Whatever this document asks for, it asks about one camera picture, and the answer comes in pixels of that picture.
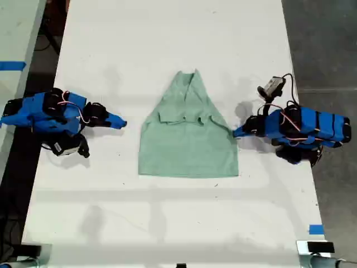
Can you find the black camera stalk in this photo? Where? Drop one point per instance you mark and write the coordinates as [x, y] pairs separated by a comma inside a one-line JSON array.
[[267, 107]]

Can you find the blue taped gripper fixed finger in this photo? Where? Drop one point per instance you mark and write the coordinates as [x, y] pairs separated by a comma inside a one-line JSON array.
[[117, 118], [241, 129]]

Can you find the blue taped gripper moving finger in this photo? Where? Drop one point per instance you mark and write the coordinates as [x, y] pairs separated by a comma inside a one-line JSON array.
[[111, 124], [242, 135]]

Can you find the pale green t-shirt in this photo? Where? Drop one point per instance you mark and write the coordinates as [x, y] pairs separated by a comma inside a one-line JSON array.
[[187, 145]]

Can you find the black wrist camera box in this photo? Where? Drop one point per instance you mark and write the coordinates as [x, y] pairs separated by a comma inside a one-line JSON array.
[[67, 146]]

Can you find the short blue tape strip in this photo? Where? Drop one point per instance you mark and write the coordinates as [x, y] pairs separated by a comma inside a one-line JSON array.
[[316, 229]]

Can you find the small black box on plate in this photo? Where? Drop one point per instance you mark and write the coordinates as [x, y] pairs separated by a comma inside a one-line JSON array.
[[320, 247], [30, 249]]

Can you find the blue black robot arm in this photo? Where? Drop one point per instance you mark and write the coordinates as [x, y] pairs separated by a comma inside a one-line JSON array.
[[36, 111], [312, 127]]

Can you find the pale side table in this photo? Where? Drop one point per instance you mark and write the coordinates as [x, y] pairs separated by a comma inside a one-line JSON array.
[[16, 36]]

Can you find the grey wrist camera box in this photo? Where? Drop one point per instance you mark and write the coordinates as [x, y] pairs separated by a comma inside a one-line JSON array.
[[273, 86]]

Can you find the long blue tape strip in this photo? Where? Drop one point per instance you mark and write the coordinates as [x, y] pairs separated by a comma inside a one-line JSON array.
[[12, 66]]

